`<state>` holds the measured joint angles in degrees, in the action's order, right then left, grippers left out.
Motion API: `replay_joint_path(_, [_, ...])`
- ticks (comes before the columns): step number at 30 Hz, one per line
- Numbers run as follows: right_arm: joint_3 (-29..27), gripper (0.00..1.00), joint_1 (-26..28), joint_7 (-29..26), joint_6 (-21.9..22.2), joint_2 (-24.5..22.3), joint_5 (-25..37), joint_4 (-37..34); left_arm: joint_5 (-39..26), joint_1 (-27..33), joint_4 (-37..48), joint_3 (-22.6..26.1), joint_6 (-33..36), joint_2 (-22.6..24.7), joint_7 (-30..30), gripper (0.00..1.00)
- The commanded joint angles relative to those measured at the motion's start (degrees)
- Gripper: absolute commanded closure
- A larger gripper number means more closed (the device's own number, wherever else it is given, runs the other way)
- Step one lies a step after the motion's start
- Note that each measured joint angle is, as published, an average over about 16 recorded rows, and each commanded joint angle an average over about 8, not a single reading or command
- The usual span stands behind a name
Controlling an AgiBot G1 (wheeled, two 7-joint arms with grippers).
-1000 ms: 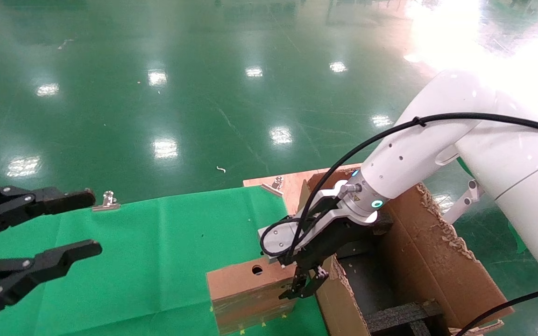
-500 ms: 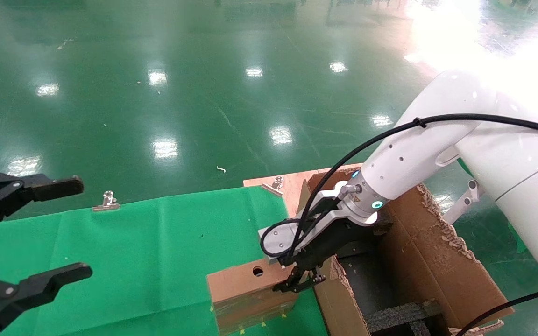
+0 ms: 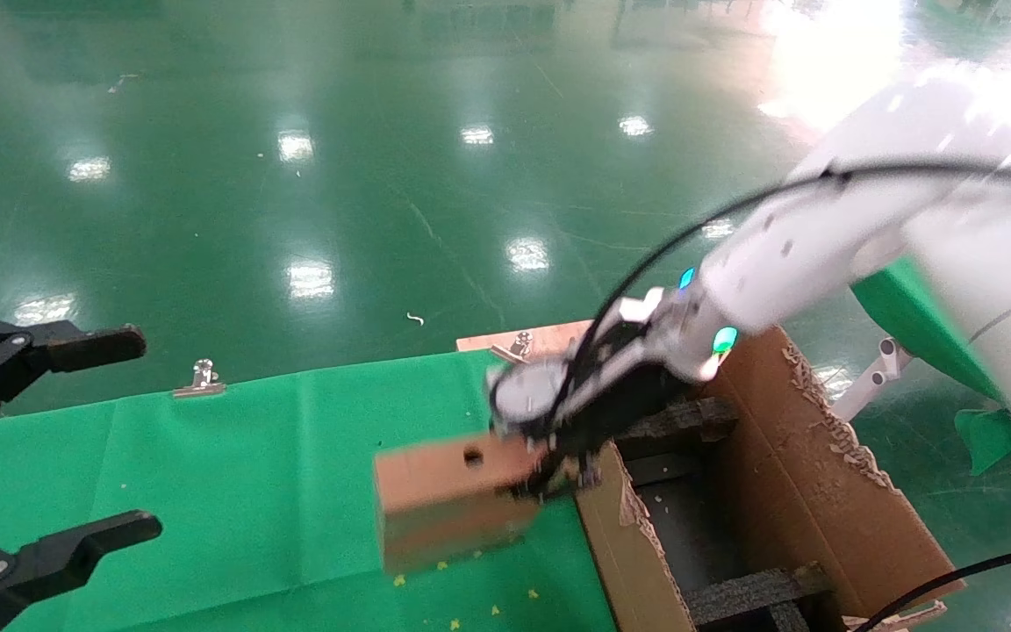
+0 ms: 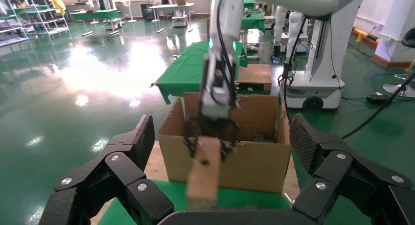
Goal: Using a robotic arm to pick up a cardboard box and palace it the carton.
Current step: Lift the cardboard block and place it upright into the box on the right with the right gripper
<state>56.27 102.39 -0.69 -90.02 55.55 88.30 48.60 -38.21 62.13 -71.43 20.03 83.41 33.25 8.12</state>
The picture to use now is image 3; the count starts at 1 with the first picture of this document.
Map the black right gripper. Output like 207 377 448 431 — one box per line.
510 355 692 503

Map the small brown cardboard box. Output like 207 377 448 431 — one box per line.
373 432 561 577

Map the large open cardboard carton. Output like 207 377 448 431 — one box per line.
574 325 968 632

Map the silver metal clamp clip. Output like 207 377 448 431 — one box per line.
174 358 227 399
491 331 534 363

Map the black foam insert block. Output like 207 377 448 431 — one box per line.
618 397 740 444

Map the large green tablecloth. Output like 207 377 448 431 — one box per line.
0 349 617 632

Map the black foam insert bar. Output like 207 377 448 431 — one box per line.
688 562 833 632

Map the white side table leg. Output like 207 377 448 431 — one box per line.
830 337 915 424

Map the green cloth on side table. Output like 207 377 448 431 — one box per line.
850 257 1011 477

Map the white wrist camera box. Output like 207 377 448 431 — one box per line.
486 358 575 437

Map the black hanging cable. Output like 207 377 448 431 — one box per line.
852 539 1011 632

